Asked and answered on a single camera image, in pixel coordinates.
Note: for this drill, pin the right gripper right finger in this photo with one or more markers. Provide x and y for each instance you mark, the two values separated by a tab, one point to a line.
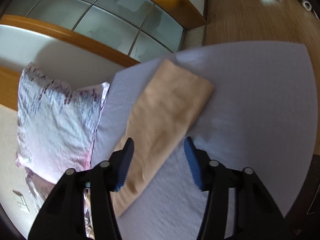
256	214

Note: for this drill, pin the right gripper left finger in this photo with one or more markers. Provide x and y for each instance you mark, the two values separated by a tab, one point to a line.
62	214

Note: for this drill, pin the tan shirt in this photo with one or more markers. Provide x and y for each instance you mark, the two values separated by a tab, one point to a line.
158	121

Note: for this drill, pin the white tree print pillow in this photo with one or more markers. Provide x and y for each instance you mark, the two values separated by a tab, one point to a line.
55	130

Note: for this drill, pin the lavender bed sheet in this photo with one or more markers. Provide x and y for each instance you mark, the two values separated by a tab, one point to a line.
262	114

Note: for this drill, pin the frosted glass sliding door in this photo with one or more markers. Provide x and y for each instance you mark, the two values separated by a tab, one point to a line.
139	29

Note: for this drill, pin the white wall socket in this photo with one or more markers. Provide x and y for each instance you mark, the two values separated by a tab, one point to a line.
21	201

